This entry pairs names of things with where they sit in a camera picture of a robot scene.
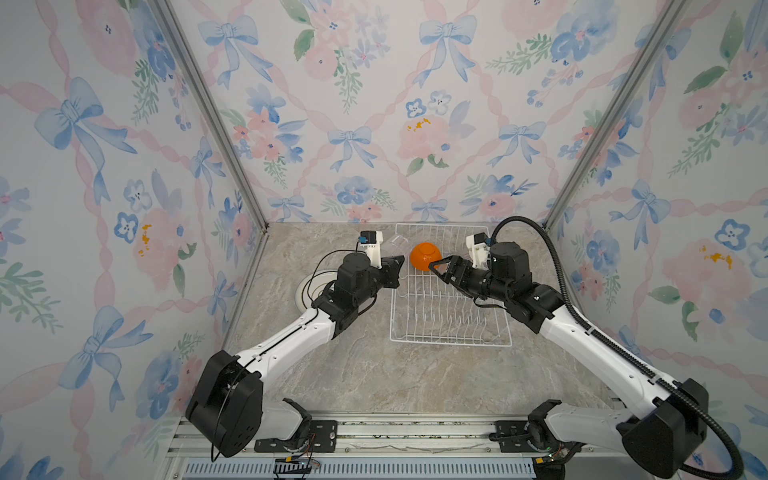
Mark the corner aluminium post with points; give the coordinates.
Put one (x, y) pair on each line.
(179, 46)
(661, 31)

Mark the orange bowl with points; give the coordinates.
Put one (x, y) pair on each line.
(423, 254)

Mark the white wire dish rack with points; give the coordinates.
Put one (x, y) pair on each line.
(424, 310)

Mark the right corner aluminium post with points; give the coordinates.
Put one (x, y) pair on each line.
(661, 31)

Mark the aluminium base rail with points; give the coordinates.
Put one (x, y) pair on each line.
(398, 446)

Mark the left corner aluminium post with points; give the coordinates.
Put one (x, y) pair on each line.
(179, 46)

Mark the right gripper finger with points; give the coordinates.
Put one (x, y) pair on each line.
(451, 268)
(466, 282)

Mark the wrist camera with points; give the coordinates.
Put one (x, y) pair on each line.
(370, 243)
(478, 249)

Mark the white plate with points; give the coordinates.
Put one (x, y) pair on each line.
(311, 287)

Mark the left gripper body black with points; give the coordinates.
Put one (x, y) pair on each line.
(374, 285)

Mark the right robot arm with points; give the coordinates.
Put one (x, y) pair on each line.
(655, 429)

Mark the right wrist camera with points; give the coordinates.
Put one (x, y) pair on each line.
(478, 249)

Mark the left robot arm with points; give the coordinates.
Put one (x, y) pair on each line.
(228, 405)

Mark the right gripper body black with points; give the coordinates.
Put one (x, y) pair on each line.
(489, 288)

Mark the clear glass cup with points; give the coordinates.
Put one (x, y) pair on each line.
(397, 245)

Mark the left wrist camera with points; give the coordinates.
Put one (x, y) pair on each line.
(370, 243)

